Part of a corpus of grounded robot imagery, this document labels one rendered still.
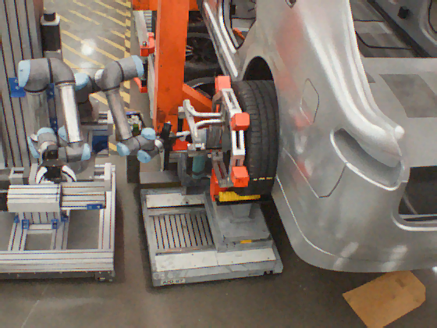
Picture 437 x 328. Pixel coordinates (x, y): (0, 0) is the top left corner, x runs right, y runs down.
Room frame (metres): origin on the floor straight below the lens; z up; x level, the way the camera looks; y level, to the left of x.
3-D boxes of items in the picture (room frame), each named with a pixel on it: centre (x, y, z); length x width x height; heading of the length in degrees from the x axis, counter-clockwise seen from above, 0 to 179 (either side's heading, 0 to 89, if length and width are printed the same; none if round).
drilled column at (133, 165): (2.85, 0.61, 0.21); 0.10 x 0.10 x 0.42; 17
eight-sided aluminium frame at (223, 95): (2.36, -0.03, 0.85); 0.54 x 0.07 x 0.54; 17
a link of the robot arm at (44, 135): (1.71, 0.75, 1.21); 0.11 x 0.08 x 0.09; 27
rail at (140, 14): (4.03, 0.70, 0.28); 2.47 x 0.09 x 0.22; 17
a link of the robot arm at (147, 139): (2.18, 0.40, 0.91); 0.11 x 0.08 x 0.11; 134
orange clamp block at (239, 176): (2.06, -0.13, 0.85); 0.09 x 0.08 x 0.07; 17
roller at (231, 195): (2.28, -0.16, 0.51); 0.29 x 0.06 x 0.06; 107
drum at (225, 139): (2.34, 0.04, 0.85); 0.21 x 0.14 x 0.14; 107
